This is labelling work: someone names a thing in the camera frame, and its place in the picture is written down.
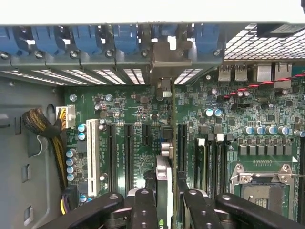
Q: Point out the CPU socket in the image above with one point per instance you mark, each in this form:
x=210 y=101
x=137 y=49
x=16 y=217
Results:
x=262 y=198

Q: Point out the silver USB port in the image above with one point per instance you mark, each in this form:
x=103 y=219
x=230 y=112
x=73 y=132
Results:
x=240 y=72
x=224 y=72

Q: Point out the white power connector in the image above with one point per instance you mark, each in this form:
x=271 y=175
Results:
x=69 y=117

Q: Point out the tall silver port housing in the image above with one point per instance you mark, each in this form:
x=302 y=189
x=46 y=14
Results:
x=283 y=75

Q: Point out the white PCI expansion slot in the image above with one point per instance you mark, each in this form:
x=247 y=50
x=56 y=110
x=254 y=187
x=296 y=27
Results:
x=92 y=155

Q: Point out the square silver port housing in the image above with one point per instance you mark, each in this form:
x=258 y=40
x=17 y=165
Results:
x=264 y=72

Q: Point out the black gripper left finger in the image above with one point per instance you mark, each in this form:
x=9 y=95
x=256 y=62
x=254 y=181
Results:
x=145 y=210

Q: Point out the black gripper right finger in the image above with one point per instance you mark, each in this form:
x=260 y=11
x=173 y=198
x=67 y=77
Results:
x=200 y=210

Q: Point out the green motherboard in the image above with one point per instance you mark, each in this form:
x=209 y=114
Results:
x=124 y=102

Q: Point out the black RAM slot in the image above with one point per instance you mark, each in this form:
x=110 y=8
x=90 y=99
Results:
x=220 y=167
x=211 y=167

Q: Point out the black power connector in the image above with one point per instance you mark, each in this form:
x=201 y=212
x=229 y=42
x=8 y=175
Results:
x=71 y=196

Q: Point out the short black expansion slot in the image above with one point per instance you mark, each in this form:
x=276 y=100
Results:
x=146 y=134

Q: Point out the blue card retention clip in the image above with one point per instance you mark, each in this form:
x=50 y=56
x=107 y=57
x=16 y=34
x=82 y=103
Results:
x=125 y=38
x=206 y=38
x=45 y=38
x=162 y=31
x=9 y=40
x=85 y=38

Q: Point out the open black PC case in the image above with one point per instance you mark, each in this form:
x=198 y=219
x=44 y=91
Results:
x=59 y=62

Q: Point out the thin metal locking lever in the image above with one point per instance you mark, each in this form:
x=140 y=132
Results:
x=299 y=176

